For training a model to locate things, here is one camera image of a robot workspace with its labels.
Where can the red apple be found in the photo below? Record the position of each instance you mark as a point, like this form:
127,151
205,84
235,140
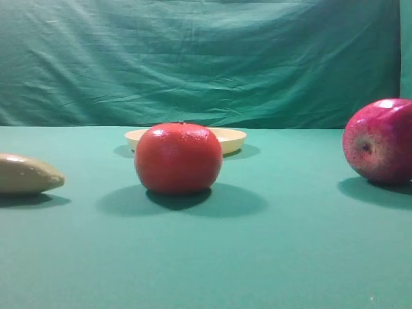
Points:
377,141

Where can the yellow plate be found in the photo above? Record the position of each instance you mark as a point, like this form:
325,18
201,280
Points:
231,140

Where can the orange fruit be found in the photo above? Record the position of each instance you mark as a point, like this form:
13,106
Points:
178,158

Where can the green backdrop cloth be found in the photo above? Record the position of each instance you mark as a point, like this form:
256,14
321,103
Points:
254,64

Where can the yellow banana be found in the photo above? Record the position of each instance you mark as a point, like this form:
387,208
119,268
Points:
24,175

